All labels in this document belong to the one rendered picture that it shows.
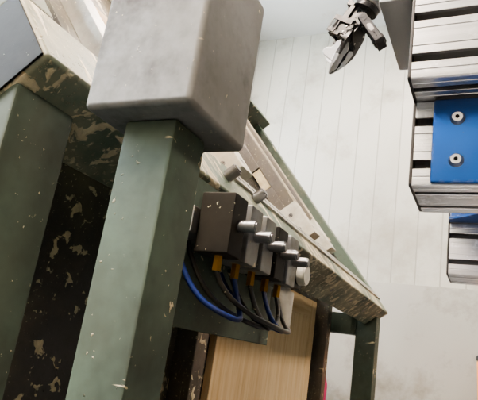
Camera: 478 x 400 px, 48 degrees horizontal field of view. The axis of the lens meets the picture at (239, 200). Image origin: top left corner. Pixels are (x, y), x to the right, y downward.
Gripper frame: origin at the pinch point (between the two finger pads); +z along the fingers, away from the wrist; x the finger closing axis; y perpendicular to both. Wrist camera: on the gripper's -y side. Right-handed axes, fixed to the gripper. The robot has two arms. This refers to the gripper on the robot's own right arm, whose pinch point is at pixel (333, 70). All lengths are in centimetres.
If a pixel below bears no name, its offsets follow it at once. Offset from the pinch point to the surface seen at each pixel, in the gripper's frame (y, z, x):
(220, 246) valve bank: -35, 53, 60
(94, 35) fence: 7, 35, 65
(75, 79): -21, 45, 85
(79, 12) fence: 13, 33, 65
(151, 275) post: -45, 57, 86
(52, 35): -16, 43, 87
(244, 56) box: -36, 34, 81
